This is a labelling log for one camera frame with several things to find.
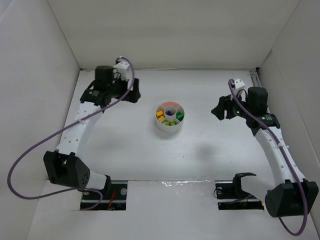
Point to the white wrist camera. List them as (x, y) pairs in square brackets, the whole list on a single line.
[(237, 85), (122, 70)]

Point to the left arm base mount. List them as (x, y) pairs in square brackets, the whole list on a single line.
[(115, 200)]

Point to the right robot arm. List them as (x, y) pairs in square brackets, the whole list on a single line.
[(291, 194)]

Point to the blue lego plate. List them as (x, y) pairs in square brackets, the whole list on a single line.
[(168, 113)]

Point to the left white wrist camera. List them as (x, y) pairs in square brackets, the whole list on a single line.
[(122, 70)]

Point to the green lego brick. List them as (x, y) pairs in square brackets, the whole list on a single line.
[(179, 116)]

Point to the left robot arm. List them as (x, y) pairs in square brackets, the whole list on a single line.
[(66, 165)]

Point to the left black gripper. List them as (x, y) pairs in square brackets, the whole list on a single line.
[(131, 90)]

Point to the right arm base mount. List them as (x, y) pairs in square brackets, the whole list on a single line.
[(231, 199)]

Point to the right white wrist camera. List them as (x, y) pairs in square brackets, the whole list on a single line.
[(237, 85)]

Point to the aluminium rail right side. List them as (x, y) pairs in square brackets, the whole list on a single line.
[(257, 82)]

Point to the white divided round container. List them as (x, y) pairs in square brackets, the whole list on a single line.
[(169, 116)]

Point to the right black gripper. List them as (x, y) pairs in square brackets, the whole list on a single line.
[(227, 107)]

